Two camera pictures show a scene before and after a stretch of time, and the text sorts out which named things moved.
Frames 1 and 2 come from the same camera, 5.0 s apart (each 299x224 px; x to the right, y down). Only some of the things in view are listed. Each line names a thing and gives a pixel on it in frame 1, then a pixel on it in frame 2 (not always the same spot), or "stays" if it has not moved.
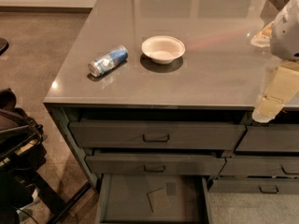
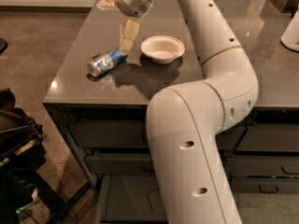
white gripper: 286,35 → 133,0
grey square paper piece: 158,200 stays
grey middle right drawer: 271,166 stays
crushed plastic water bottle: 106,62 stays
